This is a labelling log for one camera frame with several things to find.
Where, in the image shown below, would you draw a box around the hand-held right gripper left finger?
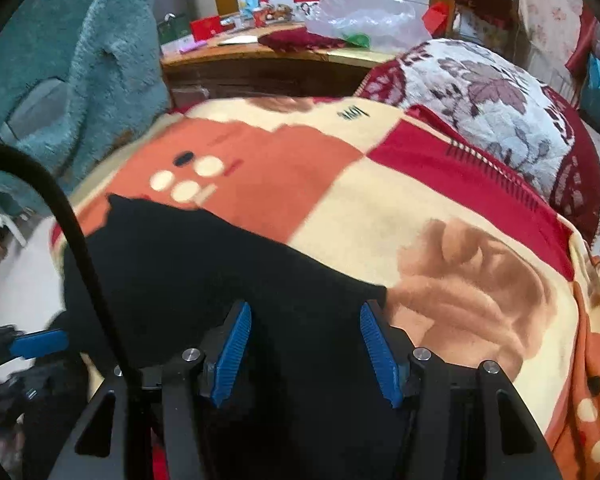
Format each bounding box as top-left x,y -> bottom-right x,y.
45,300 -> 253,480

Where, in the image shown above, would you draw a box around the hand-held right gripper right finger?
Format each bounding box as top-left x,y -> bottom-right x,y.
359,300 -> 563,480

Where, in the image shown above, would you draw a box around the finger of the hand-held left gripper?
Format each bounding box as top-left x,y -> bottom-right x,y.
0,370 -> 52,414
0,326 -> 70,369

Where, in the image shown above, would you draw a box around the black pants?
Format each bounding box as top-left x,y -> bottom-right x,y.
22,194 -> 416,480

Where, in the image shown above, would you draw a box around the printed patchwork blanket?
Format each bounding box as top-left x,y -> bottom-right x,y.
50,95 -> 600,480

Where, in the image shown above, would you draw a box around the leaf print quilt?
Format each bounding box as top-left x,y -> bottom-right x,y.
355,37 -> 600,242

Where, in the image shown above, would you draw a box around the teal fluffy cloth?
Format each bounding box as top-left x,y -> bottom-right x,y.
0,0 -> 172,217

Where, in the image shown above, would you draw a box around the wooden table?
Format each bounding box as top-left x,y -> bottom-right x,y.
160,22 -> 397,102

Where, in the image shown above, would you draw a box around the dark red cloth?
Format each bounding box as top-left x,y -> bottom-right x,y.
257,27 -> 347,54

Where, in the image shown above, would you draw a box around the red gift box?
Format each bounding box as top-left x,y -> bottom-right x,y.
189,16 -> 224,41

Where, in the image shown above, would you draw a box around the green paper bag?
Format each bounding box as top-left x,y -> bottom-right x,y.
157,12 -> 191,46

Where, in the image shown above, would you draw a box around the clear plastic bag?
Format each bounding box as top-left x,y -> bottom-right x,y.
305,0 -> 434,54

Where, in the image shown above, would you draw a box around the red paper bag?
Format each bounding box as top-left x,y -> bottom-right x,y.
420,2 -> 451,39

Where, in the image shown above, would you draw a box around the black braided cable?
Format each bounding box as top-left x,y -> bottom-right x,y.
0,140 -> 143,396

